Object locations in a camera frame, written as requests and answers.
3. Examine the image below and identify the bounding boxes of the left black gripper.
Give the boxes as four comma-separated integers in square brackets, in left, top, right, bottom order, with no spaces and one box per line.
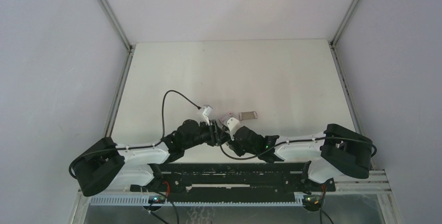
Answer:
[183,119,228,151]

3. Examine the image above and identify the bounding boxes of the red white staple box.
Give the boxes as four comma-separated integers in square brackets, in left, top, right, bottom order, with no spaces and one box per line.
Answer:
[219,112,234,124]

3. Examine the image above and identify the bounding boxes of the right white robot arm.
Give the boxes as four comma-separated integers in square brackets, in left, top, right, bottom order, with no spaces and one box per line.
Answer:
[224,118,377,191]

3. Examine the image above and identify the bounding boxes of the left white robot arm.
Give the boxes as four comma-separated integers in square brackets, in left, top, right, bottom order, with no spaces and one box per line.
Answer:
[68,119,231,196]

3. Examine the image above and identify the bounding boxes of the right green circuit board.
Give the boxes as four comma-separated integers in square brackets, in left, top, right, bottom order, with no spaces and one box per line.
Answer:
[302,196,323,206]

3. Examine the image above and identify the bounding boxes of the green circuit board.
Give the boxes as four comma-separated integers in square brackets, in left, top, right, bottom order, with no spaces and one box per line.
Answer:
[148,196,167,205]
[302,196,323,206]

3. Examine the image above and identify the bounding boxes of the left green circuit board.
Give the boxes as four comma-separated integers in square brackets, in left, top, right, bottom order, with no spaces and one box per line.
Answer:
[148,196,167,205]

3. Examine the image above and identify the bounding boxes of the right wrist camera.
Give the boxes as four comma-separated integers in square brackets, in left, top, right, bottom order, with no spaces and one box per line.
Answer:
[224,117,242,138]

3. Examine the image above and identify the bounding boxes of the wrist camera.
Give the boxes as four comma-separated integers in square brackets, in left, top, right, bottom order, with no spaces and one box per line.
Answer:
[199,105,213,126]
[224,117,242,138]

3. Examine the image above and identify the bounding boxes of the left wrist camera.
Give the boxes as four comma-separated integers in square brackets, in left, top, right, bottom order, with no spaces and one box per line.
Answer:
[199,105,213,126]

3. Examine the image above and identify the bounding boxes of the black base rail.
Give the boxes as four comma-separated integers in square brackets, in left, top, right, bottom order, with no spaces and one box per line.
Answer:
[130,160,337,204]

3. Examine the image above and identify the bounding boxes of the left black cable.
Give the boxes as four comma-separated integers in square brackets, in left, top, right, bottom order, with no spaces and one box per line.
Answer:
[68,90,203,180]

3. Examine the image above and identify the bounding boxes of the left aluminium frame post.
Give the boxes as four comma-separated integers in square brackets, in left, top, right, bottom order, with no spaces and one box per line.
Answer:
[97,0,134,137]

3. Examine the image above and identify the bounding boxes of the aluminium frame post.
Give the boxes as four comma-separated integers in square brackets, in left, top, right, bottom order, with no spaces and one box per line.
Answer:
[97,0,134,137]
[328,0,363,134]

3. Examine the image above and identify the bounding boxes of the right aluminium frame post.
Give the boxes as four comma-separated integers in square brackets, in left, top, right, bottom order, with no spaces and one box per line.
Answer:
[328,0,363,134]

